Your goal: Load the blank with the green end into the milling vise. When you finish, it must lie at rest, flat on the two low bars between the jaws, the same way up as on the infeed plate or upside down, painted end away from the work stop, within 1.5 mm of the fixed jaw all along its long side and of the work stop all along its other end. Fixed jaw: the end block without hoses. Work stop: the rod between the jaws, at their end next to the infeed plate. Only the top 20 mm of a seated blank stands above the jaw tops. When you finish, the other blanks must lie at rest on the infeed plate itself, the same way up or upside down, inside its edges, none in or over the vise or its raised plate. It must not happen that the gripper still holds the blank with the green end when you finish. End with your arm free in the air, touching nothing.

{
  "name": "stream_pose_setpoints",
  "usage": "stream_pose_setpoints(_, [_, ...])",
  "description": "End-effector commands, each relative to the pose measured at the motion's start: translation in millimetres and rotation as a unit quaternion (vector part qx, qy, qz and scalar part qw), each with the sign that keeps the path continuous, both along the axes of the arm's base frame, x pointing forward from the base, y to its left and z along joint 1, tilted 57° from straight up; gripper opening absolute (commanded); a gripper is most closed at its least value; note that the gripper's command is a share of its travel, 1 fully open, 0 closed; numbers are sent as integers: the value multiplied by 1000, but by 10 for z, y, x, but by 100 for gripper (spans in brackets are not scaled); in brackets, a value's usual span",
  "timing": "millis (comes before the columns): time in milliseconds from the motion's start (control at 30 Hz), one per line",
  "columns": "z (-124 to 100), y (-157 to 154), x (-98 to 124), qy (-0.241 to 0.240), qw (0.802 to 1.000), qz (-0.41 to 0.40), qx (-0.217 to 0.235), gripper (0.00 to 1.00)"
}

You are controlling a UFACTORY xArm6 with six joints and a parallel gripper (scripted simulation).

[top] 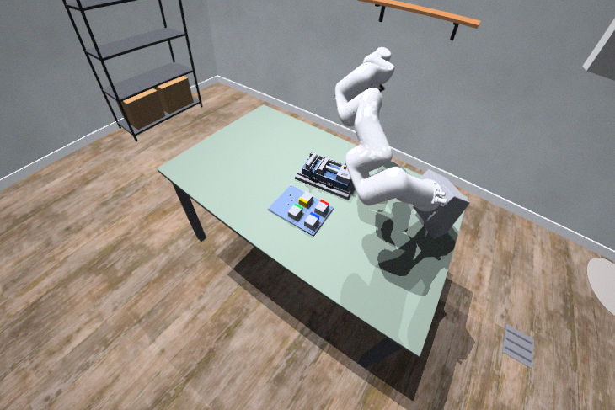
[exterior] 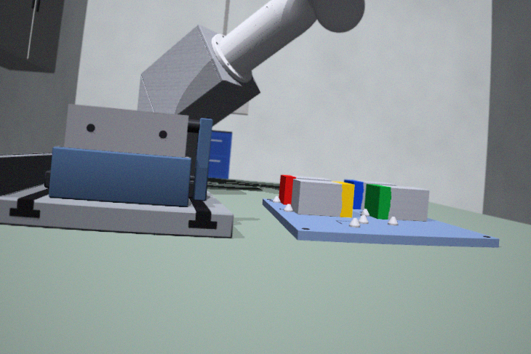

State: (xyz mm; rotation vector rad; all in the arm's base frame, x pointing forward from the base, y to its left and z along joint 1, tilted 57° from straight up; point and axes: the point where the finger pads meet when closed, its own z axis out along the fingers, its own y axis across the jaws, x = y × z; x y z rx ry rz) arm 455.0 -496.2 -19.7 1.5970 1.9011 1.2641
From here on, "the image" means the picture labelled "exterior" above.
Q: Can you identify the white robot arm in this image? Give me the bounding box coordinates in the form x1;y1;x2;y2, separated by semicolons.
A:
212;0;365;83

